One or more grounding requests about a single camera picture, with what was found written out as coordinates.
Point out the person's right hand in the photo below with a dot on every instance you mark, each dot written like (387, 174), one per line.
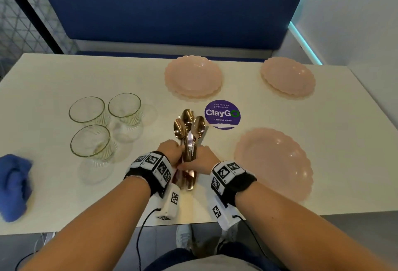
(203, 160)

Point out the person's left hand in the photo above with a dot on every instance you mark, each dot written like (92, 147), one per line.
(169, 149)

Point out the person's right thumb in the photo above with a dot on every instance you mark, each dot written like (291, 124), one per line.
(188, 166)

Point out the person's left fingers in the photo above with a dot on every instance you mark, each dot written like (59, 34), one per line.
(179, 155)

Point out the person's left forearm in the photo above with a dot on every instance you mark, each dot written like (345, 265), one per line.
(93, 227)

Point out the person's right forearm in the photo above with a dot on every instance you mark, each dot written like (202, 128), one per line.
(298, 233)

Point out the black left wrist marker band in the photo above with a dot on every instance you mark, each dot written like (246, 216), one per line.
(154, 168)

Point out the black wrist marker band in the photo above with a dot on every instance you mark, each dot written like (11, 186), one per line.
(228, 177)
(154, 168)

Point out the black right wrist marker band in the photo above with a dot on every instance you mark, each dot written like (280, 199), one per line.
(228, 177)

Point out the round purple sticker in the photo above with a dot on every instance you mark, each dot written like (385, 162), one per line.
(222, 114)

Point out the pink scalloped plate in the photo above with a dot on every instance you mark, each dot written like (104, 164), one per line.
(199, 98)
(273, 163)
(193, 75)
(288, 76)

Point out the person's white left shoe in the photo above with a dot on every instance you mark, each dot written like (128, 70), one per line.
(184, 237)

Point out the person's white shoe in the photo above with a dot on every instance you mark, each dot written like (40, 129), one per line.
(229, 237)
(184, 237)

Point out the clear ribbed glass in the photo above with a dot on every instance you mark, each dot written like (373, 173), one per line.
(126, 107)
(88, 110)
(91, 145)

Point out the person's white right shoe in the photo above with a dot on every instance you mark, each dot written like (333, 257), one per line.
(229, 237)

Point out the person's blue trousers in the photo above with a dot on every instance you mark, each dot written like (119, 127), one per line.
(174, 258)

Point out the person's grey shirt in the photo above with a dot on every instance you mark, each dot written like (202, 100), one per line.
(211, 263)

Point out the blue upholstered bench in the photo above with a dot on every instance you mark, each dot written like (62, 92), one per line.
(171, 9)

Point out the cyan light strip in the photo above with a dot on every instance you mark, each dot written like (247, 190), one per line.
(306, 44)

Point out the blue cloth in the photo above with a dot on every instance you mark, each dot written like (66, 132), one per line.
(14, 187)

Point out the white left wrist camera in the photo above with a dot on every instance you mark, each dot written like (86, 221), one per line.
(170, 201)

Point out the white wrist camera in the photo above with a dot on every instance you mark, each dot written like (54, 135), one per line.
(220, 211)
(170, 201)

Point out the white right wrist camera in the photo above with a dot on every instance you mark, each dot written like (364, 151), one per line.
(220, 211)

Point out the black metal post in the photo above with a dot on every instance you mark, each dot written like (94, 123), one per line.
(29, 9)

